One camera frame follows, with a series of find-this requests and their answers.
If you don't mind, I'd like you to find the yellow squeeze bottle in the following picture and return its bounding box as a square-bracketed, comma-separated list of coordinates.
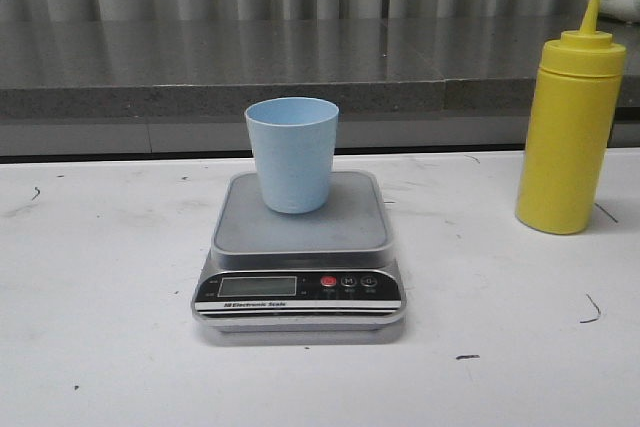
[515, 0, 626, 235]

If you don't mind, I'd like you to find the silver electronic kitchen scale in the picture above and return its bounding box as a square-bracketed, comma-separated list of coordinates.
[191, 171, 407, 346]

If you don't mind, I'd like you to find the grey stone counter ledge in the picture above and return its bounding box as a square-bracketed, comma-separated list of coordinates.
[0, 16, 640, 156]

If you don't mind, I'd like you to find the light blue plastic cup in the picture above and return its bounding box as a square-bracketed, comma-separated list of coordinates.
[245, 97, 339, 214]

